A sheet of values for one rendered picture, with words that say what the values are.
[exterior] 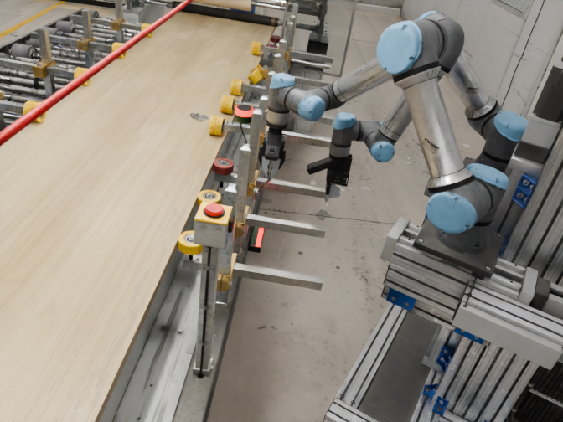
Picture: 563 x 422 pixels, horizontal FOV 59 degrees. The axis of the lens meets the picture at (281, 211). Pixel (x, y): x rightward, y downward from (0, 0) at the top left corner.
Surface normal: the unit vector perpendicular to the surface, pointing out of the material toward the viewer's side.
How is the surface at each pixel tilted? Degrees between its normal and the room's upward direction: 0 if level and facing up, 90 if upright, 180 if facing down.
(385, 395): 0
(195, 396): 0
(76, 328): 0
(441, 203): 96
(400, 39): 84
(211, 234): 90
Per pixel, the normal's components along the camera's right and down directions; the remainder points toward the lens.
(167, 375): 0.14, -0.83
